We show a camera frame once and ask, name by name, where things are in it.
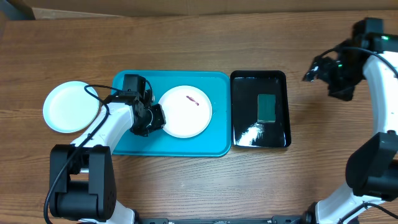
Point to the light blue plate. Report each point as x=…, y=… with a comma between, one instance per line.
x=70, y=107

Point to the green sponge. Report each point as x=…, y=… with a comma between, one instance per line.
x=266, y=108

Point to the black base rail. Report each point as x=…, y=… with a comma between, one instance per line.
x=217, y=220

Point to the white plate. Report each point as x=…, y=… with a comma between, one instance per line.
x=187, y=111

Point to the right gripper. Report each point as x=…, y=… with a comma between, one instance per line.
x=345, y=93

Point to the cardboard sheet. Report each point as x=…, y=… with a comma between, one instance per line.
x=205, y=7

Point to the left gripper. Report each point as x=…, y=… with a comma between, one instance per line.
x=158, y=122

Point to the teal plastic tray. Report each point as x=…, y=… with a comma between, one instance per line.
x=214, y=141

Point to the black plastic tray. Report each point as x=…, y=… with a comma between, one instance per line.
x=245, y=86

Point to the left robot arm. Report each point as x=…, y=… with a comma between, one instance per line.
x=82, y=183

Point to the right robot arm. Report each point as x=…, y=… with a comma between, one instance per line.
x=371, y=171

